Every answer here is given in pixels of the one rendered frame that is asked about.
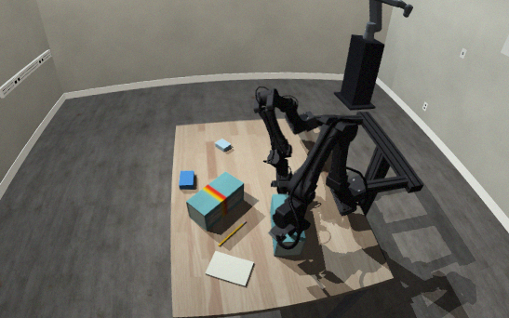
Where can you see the small light blue block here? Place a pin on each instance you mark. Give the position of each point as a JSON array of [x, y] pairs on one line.
[[223, 145]]

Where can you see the blue flat box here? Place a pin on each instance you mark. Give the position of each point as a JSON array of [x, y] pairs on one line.
[[186, 180]]

